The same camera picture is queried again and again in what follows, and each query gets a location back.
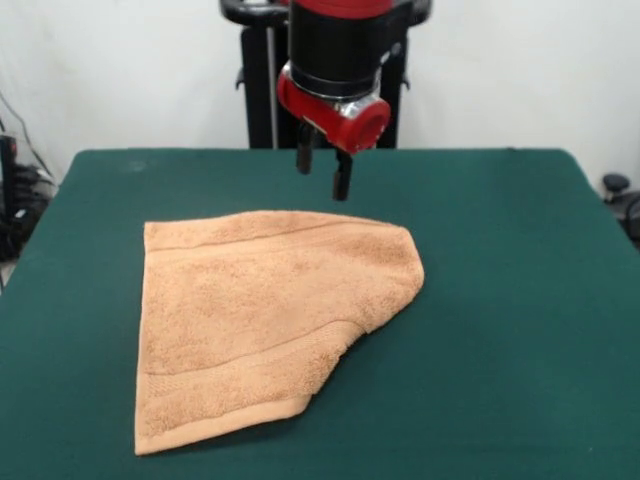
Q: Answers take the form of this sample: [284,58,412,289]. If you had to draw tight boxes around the black robot pedestal with handle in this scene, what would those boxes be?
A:
[218,0,434,150]

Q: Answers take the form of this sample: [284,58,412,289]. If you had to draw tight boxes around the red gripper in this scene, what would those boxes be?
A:
[276,62,393,202]

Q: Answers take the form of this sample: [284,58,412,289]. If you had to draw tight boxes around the black cable bundle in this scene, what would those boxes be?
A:
[12,163,57,202]

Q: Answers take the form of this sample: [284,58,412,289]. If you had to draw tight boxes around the dark green table cloth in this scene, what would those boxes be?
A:
[0,147,640,480]

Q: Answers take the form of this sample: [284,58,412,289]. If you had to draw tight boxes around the peach terry towel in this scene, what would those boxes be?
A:
[133,209,427,457]

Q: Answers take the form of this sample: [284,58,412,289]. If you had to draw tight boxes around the black office chair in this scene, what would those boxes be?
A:
[601,172,640,251]

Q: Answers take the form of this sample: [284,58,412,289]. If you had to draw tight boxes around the black box with red mark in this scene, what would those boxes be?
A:
[0,133,20,221]

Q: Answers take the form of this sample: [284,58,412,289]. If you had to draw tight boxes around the black bag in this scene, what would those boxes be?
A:
[0,203,39,262]

